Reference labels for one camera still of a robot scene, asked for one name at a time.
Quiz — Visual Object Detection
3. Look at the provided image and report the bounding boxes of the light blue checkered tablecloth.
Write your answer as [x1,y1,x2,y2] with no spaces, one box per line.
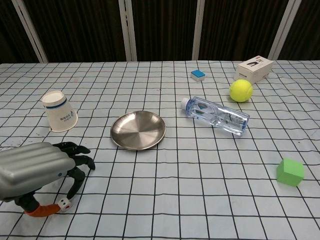
[0,59,320,240]

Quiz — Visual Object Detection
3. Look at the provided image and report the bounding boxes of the white die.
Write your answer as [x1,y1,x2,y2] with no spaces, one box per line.
[58,197,74,213]

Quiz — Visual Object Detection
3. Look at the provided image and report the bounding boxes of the yellow tennis ball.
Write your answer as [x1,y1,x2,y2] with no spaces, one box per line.
[229,78,254,103]

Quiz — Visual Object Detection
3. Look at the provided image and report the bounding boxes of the green foam cube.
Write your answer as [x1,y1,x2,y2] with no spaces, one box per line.
[276,158,306,187]

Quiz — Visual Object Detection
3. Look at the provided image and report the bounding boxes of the white cardboard product box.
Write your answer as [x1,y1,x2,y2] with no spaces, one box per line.
[233,55,275,85]

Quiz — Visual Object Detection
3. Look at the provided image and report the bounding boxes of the small blue white eraser block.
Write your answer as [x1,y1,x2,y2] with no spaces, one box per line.
[190,69,206,82]

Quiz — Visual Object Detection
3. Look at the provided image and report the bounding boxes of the round stainless steel plate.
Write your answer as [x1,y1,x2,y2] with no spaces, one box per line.
[110,110,167,151]

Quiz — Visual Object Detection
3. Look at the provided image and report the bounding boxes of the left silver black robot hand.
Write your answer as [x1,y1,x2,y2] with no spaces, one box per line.
[0,141,96,218]

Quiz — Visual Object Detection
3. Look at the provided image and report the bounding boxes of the clear plastic water bottle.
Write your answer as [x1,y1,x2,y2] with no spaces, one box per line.
[180,96,251,137]

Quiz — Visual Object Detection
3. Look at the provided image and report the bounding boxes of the white metal frame post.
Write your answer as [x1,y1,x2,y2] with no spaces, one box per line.
[11,0,49,63]
[118,0,138,62]
[268,0,302,61]
[191,0,210,61]

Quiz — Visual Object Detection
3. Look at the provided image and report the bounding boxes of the black pleated curtain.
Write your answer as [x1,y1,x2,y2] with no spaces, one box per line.
[0,0,320,65]

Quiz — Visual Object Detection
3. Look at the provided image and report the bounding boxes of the white paper cup blue band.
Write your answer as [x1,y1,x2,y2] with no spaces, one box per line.
[41,90,79,133]

